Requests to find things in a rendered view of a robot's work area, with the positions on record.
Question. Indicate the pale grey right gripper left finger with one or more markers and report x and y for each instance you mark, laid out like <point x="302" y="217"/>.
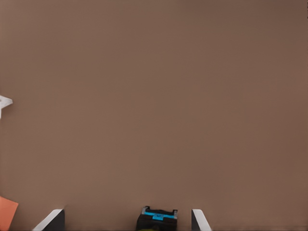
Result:
<point x="53" y="221"/>

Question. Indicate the pink storage box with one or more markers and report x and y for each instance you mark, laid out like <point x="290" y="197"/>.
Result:
<point x="6" y="214"/>

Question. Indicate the black button base blue top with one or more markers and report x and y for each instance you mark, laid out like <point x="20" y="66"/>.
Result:
<point x="157" y="220"/>

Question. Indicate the silver frame post foot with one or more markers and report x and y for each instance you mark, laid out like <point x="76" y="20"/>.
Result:
<point x="3" y="103"/>

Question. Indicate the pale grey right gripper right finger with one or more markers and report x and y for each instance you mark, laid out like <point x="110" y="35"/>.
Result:
<point x="199" y="221"/>

